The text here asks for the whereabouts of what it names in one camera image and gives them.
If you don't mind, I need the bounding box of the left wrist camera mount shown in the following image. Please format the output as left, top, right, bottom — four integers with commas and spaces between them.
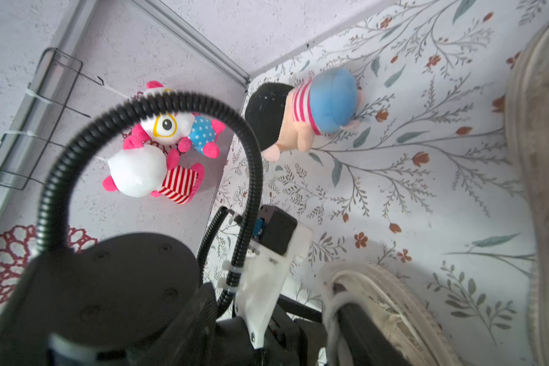
218, 205, 314, 349

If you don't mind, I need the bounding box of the beige sneaker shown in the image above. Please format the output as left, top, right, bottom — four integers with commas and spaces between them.
505, 23, 549, 365
319, 262, 461, 365

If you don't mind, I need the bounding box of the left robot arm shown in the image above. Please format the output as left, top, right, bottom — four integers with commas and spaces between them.
0, 233, 326, 365

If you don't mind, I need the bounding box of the white pink striped plush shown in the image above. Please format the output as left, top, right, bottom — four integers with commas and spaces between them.
102, 140, 205, 205

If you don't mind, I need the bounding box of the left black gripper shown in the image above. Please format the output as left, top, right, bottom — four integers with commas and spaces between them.
137, 294, 327, 365

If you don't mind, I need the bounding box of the black-haired small doll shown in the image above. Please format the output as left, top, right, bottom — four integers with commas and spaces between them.
245, 68, 364, 163

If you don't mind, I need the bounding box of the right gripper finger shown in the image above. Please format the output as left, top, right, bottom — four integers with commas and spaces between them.
331, 284, 410, 365

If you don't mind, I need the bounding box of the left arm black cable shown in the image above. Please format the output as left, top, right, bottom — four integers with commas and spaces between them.
35, 90, 264, 319

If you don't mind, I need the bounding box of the white plush with glasses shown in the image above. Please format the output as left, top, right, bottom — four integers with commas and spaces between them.
122, 80, 227, 160

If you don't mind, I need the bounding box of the black wire basket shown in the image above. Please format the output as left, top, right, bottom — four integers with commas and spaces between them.
0, 47, 107, 191

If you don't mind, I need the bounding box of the floral table mat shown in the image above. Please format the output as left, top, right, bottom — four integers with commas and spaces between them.
249, 1, 549, 365

